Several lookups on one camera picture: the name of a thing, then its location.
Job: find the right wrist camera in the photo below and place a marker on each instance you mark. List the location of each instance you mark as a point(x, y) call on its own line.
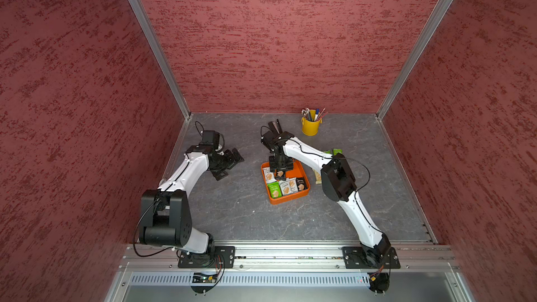
point(269, 139)

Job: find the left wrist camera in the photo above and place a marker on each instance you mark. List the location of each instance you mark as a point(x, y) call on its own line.
point(211, 138)

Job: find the white cookie pack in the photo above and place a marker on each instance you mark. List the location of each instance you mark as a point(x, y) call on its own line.
point(288, 187)
point(268, 175)

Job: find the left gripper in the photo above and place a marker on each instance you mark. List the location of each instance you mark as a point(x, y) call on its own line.
point(231, 163)

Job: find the cream cookie pack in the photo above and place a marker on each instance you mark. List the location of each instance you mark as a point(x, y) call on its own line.
point(318, 177)

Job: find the black cookie pack rear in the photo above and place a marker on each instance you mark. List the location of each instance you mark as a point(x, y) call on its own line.
point(280, 175)

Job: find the green cookie pack top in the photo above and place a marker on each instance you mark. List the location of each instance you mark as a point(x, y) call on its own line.
point(337, 151)

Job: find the green cookie pack bottom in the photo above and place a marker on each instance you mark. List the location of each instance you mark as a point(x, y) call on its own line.
point(274, 190)

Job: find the pens in cup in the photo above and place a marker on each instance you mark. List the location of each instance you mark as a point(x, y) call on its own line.
point(313, 115)

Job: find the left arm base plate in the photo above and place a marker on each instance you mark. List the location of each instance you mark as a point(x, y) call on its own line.
point(216, 258)

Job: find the yellow pen cup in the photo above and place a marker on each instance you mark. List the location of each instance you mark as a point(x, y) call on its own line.
point(310, 128)

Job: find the white cookie pack bottom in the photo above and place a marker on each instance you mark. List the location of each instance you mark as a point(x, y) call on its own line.
point(288, 187)

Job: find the orange storage box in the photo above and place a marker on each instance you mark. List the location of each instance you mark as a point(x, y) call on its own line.
point(297, 172)

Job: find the aluminium front rail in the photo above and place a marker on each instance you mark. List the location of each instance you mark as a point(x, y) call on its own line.
point(315, 256)

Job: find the black cookie pack bottom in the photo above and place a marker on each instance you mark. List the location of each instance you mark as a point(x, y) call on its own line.
point(301, 184)

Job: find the green cookie pack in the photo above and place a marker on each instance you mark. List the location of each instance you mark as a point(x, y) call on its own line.
point(337, 151)
point(274, 190)

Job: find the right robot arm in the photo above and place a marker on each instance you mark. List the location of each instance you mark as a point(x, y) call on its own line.
point(338, 184)

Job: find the black cookie pack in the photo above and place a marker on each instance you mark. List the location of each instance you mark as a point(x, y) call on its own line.
point(301, 184)
point(280, 175)

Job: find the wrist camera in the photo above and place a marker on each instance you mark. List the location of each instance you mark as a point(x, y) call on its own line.
point(211, 138)
point(269, 139)

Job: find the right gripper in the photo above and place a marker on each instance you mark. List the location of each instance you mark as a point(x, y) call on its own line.
point(289, 166)

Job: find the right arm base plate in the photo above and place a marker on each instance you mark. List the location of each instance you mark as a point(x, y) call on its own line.
point(365, 258)

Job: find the white cookie pack top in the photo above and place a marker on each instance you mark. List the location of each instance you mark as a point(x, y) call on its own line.
point(268, 175)

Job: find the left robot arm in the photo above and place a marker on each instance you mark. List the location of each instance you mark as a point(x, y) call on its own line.
point(166, 219)

